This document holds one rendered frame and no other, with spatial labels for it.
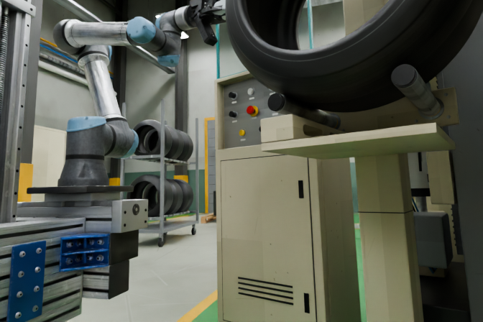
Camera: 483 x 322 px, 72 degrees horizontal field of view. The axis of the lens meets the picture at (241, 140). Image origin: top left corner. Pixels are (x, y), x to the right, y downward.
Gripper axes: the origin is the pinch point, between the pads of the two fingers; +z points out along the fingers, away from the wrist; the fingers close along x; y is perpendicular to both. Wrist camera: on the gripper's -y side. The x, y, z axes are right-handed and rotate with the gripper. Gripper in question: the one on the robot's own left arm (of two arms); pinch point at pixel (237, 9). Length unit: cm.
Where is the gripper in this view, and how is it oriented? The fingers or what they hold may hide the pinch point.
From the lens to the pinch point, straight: 108.7
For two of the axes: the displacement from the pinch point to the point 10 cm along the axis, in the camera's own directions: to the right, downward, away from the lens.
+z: 7.9, 0.1, -6.1
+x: 6.0, 1.0, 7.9
